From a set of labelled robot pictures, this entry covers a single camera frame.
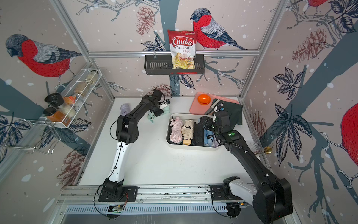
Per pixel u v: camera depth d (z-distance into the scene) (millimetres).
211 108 1129
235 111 1197
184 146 872
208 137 904
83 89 770
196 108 1173
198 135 876
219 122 625
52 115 598
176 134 840
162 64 1010
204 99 1143
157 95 885
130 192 731
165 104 990
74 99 700
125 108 1089
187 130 899
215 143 921
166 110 1031
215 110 739
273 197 376
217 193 723
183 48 828
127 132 648
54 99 619
